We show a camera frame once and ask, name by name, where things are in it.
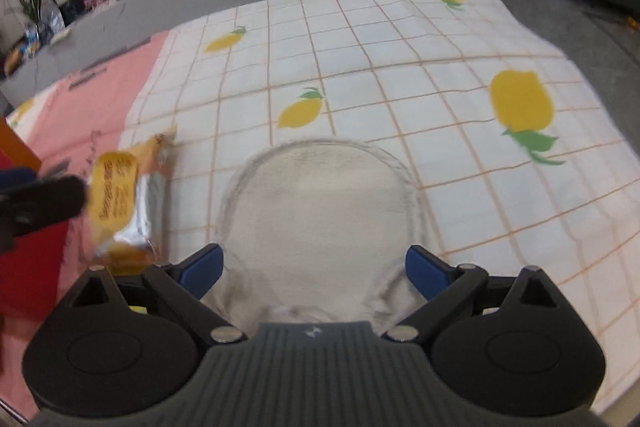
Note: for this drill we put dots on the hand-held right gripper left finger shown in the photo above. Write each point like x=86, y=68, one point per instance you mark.
x=202, y=269

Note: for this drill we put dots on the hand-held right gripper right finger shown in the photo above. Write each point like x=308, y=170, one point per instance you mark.
x=425, y=271

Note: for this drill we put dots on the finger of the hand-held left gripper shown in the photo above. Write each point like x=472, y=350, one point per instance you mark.
x=45, y=204
x=17, y=177

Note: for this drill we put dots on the yellow snack packet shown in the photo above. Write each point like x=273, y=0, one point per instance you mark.
x=117, y=187

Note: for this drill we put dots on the cream fleece hat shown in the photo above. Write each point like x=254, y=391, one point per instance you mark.
x=320, y=217

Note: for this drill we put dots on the red box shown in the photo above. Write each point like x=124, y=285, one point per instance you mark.
x=30, y=277

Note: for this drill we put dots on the pink printed sheet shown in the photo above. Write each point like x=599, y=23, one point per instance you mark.
x=90, y=107

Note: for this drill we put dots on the colourful snack bag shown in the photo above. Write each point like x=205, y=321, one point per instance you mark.
x=22, y=54

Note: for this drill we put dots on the lemon print blanket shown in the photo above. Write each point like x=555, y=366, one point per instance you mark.
x=400, y=72

